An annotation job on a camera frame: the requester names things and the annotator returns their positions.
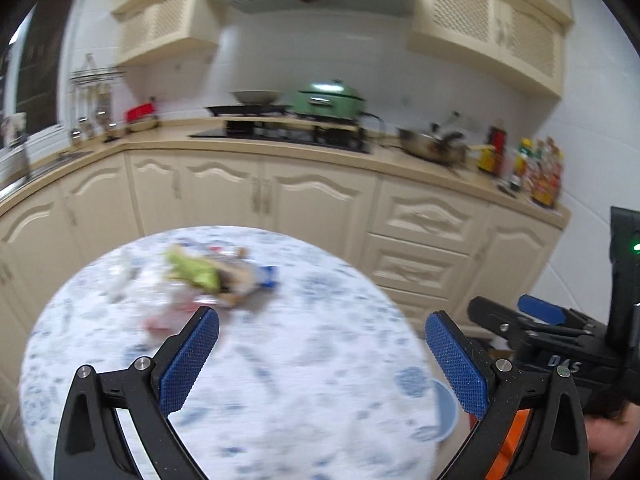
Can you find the wide cream lattice wall cabinet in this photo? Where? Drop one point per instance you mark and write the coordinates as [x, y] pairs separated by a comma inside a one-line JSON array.
[[495, 25]]

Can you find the cream kitchen base cabinets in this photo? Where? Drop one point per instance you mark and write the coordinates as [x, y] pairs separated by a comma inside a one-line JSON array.
[[300, 195]]

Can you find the hanging utensil rack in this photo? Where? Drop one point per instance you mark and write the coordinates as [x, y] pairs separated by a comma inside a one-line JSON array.
[[92, 100]]

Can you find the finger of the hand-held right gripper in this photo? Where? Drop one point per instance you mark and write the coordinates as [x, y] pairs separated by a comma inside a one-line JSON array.
[[542, 310], [492, 317]]

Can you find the steel frying pan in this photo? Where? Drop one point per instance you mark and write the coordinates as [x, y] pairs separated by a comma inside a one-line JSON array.
[[430, 147]]

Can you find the black gas stove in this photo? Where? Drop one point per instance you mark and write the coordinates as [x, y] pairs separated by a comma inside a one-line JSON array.
[[280, 135]]

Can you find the red white wrapper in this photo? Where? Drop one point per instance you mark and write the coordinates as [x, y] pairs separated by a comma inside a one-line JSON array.
[[157, 322]]

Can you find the black griddle pan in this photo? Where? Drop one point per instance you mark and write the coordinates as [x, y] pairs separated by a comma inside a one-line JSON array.
[[240, 109]]

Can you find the green electric pot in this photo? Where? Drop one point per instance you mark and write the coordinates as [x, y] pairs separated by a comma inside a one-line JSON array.
[[325, 100]]

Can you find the clear plastic wrapper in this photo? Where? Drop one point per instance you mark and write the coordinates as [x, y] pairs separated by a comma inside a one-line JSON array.
[[145, 285]]

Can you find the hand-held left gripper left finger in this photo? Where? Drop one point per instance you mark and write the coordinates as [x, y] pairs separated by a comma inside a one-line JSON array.
[[192, 355]]

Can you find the light blue trash bin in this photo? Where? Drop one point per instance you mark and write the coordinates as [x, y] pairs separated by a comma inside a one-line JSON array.
[[446, 410]]

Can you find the orange plastic bag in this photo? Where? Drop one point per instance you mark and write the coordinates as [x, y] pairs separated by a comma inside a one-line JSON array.
[[510, 435]]

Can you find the yellow cap bottle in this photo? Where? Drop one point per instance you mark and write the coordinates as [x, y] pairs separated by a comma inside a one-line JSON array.
[[522, 165]]

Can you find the green snack wrapper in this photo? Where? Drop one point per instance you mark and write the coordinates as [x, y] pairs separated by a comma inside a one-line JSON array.
[[195, 270]]

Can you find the dark sauce bottle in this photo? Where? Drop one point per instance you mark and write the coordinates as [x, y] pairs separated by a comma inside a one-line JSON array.
[[492, 152]]

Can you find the red box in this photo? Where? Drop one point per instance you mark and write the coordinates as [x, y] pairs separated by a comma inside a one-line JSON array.
[[141, 111]]

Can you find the window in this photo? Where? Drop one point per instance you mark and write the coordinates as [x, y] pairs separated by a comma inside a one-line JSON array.
[[35, 60]]

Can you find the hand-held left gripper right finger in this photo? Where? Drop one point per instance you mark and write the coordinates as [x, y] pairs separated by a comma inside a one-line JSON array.
[[455, 365]]

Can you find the person's right hand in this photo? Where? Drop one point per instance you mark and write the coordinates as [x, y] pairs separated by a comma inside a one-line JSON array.
[[605, 442]]

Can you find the black spatula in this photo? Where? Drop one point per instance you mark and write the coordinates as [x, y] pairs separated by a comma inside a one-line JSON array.
[[447, 132]]

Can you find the row of seasoning packets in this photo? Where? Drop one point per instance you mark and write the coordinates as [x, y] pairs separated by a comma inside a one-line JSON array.
[[547, 175]]

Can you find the grey wok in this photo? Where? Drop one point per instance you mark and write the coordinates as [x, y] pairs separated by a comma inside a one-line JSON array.
[[256, 96]]

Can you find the small cream lattice wall cabinet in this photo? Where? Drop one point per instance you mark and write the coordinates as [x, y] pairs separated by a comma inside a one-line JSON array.
[[160, 25]]

